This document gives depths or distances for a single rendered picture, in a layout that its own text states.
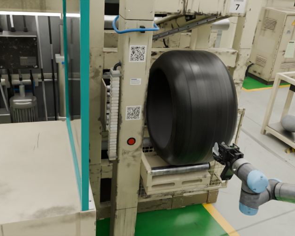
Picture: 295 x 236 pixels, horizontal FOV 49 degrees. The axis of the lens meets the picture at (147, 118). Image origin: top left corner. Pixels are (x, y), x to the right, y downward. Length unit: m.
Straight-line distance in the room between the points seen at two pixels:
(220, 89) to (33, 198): 0.93
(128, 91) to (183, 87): 0.26
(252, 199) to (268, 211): 1.78
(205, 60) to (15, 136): 0.90
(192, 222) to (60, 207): 1.94
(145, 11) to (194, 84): 0.38
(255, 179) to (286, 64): 5.10
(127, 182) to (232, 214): 1.39
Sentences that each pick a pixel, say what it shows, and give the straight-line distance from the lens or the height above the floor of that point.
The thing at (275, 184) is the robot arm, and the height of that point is 1.12.
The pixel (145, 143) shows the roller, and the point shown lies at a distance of 1.93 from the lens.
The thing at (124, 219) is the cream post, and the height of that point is 0.54.
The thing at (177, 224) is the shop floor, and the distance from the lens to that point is 2.76.
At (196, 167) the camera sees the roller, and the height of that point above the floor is 0.91.
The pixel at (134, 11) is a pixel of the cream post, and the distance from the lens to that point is 1.42.
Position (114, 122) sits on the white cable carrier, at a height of 1.17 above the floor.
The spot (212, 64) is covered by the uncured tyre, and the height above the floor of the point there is 1.47.
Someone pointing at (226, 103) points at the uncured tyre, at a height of 1.33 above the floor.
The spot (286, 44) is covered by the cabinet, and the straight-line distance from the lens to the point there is 6.13.
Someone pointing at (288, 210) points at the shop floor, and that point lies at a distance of 3.23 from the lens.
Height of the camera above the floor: 1.91
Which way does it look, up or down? 27 degrees down
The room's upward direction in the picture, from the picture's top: 5 degrees clockwise
